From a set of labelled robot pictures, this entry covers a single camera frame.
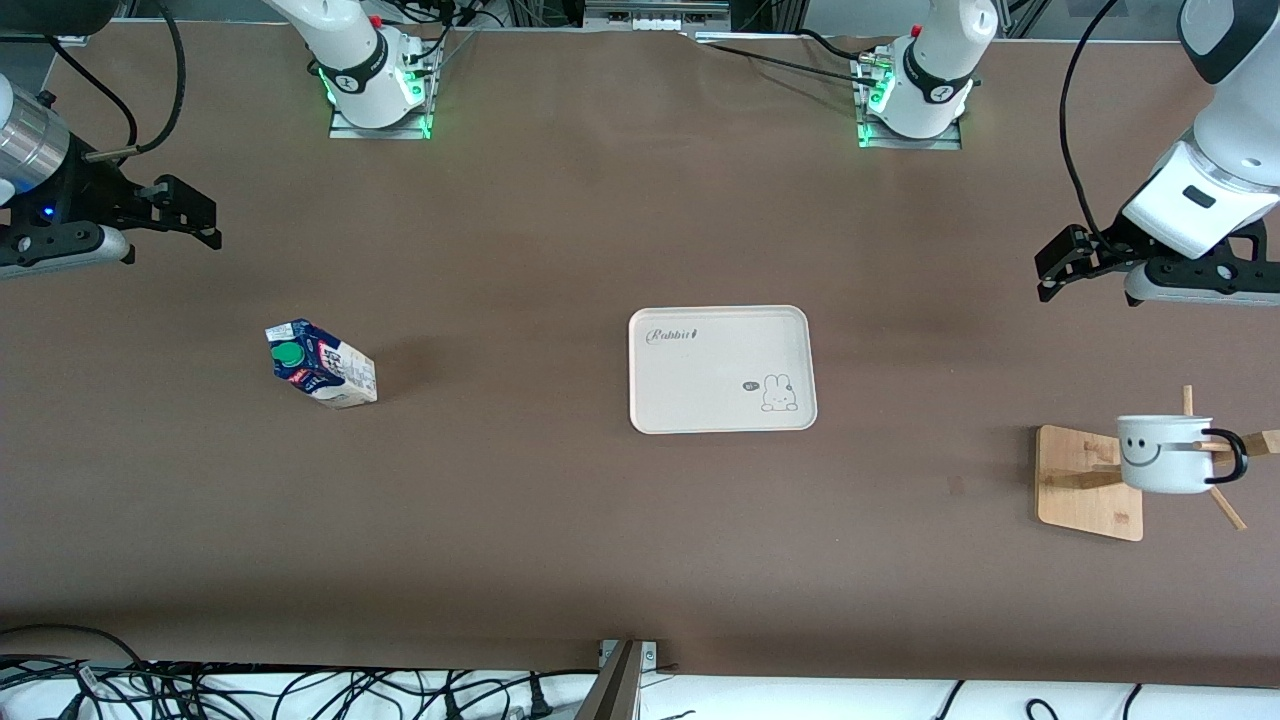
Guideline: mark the white smiley face mug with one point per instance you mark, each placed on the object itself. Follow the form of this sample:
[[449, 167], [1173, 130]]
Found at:
[[1165, 455]]

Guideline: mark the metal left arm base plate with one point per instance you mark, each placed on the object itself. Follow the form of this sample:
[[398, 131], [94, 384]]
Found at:
[[945, 138]]

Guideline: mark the grey power strip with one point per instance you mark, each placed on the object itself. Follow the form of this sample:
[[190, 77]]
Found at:
[[655, 12]]

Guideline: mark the blue white milk carton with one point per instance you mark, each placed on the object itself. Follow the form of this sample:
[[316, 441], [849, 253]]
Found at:
[[325, 370]]

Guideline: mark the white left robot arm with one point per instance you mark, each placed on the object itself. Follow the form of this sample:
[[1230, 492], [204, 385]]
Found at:
[[1235, 130]]

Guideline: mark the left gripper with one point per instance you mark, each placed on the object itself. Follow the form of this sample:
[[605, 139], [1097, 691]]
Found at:
[[1099, 248]]

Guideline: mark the small metal bracket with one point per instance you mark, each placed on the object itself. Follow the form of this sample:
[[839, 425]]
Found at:
[[651, 655]]

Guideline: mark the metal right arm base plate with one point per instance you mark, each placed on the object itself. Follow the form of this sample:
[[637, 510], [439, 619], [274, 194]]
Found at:
[[425, 110]]

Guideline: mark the white sheet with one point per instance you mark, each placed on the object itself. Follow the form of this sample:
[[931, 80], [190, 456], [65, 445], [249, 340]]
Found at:
[[800, 700]]

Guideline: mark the beige rabbit print tray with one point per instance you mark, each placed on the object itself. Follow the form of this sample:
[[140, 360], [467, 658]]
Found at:
[[700, 390]]

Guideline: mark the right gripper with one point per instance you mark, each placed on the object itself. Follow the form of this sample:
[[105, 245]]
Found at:
[[88, 196]]

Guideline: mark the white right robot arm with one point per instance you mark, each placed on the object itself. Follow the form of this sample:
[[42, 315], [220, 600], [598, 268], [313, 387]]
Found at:
[[350, 50]]

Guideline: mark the aluminium profile post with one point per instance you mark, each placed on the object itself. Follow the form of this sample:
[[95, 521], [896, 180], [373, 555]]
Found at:
[[615, 692]]

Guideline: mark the wooden cup rack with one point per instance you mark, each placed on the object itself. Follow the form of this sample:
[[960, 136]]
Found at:
[[1080, 500]]

